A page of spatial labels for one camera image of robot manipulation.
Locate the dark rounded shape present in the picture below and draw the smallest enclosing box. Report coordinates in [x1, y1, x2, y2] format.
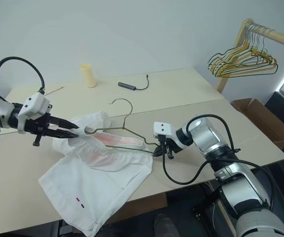
[153, 213, 180, 237]

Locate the cream plastic cylinder cup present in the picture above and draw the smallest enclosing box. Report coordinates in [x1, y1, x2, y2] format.
[80, 63, 97, 88]

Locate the black table frame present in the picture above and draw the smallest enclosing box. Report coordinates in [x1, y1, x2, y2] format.
[57, 181, 223, 237]

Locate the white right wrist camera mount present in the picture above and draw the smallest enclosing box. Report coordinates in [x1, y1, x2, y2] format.
[153, 121, 180, 139]

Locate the olive wire hanger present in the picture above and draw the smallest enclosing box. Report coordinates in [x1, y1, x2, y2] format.
[85, 98, 162, 156]

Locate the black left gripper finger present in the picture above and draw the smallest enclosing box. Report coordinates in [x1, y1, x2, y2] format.
[49, 116, 80, 129]
[47, 129, 78, 139]

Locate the black flat panel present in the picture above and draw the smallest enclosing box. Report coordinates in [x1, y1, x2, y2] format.
[264, 91, 284, 149]

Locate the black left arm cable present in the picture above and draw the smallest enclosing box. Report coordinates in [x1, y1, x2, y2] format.
[0, 56, 46, 121]

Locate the wooden clothes rack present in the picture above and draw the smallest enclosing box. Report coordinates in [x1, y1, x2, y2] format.
[216, 18, 284, 95]

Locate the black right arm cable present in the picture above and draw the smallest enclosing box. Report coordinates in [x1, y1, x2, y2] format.
[162, 114, 276, 209]

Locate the grey usb hub with cable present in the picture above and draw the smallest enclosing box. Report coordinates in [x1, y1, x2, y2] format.
[118, 73, 150, 91]

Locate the open brown cardboard box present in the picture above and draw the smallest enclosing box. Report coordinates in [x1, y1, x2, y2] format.
[231, 98, 284, 150]

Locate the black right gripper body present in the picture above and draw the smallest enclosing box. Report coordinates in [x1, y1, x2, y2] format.
[156, 134, 180, 159]

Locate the white shorts garment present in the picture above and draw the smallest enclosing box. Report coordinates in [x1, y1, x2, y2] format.
[38, 111, 154, 237]

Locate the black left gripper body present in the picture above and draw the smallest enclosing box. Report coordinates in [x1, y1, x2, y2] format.
[24, 112, 52, 147]

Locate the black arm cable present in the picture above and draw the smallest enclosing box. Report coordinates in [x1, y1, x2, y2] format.
[0, 56, 46, 121]
[162, 114, 276, 209]

